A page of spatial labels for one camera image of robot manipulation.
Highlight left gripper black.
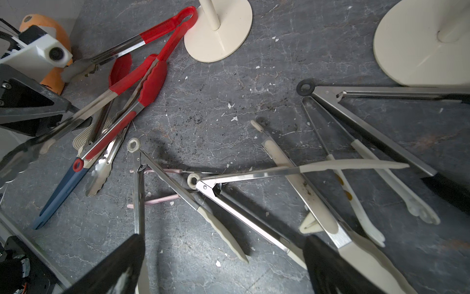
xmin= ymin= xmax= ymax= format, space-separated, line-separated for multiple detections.
xmin=1 ymin=64 xmax=78 ymax=136

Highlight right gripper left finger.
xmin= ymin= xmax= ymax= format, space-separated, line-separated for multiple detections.
xmin=64 ymin=234 xmax=145 ymax=294

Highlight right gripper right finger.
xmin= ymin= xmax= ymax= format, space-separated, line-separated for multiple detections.
xmin=303 ymin=235 xmax=383 ymax=294

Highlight blue handle cream tongs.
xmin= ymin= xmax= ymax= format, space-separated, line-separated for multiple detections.
xmin=32 ymin=110 xmax=128 ymax=230

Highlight red handle steel tongs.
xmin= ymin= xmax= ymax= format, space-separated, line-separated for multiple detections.
xmin=1 ymin=55 xmax=160 ymax=187
xmin=61 ymin=6 xmax=198 ymax=83

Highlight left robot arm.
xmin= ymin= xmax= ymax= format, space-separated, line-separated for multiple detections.
xmin=1 ymin=64 xmax=76 ymax=294

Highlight pink tip small tongs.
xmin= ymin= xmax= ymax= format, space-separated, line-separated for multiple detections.
xmin=144 ymin=169 xmax=222 ymax=206

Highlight cream tongs yellow dots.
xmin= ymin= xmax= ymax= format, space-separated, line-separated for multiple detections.
xmin=302 ymin=96 xmax=441 ymax=247

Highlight red silicone tip tongs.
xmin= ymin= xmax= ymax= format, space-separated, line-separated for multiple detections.
xmin=83 ymin=59 xmax=168 ymax=160

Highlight black tip steel tongs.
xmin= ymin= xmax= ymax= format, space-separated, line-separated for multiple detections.
xmin=296 ymin=80 xmax=470 ymax=216

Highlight left cream utensil stand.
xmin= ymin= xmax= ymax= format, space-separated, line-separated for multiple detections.
xmin=184 ymin=0 xmax=253 ymax=63

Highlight cream utensil stand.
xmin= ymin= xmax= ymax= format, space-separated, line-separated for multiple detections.
xmin=373 ymin=0 xmax=470 ymax=87
xmin=184 ymin=0 xmax=253 ymax=63

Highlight right cream utensil stand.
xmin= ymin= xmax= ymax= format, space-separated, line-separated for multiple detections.
xmin=373 ymin=0 xmax=470 ymax=87

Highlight orange shark plush toy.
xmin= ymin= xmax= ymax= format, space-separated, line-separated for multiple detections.
xmin=19 ymin=13 xmax=73 ymax=96

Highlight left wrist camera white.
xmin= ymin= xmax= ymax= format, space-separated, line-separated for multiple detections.
xmin=1 ymin=25 xmax=72 ymax=82

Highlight wide cream handle tongs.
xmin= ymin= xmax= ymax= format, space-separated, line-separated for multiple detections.
xmin=250 ymin=120 xmax=419 ymax=294

